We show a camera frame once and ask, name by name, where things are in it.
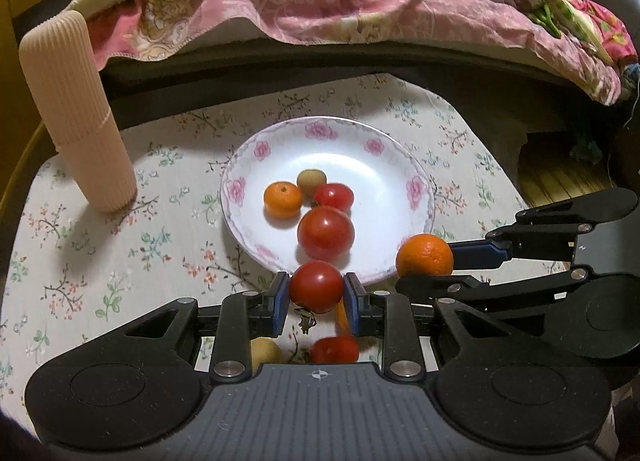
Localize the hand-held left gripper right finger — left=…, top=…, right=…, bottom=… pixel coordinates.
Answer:
left=342, top=272, right=522, bottom=386

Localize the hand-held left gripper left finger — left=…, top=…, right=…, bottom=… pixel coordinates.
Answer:
left=106, top=271, right=292, bottom=386

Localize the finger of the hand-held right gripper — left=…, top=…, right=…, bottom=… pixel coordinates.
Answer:
left=446, top=187, right=638, bottom=271
left=395, top=265, right=593, bottom=312

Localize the orange mandarin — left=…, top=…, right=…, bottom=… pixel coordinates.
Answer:
left=335, top=301, right=351, bottom=339
left=263, top=181, right=304, bottom=219
left=395, top=234, right=454, bottom=278

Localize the large red tomato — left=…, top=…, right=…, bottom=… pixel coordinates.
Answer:
left=297, top=206, right=356, bottom=262

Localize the white pink-flowered plate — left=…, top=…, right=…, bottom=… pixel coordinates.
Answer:
left=220, top=116, right=436, bottom=287

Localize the woven floor mat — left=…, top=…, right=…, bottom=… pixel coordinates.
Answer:
left=517, top=146, right=616, bottom=209

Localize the floral tablecloth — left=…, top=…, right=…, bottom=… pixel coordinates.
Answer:
left=0, top=72, right=571, bottom=417

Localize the teal cloth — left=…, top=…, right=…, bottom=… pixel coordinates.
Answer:
left=570, top=121, right=603, bottom=162

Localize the pink ribbed cylinder container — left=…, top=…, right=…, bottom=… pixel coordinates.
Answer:
left=18, top=10, right=137, bottom=213

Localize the pink floral blanket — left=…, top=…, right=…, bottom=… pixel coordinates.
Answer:
left=87, top=0, right=626, bottom=106

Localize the dark bed frame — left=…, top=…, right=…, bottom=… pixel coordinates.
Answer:
left=97, top=33, right=640, bottom=202

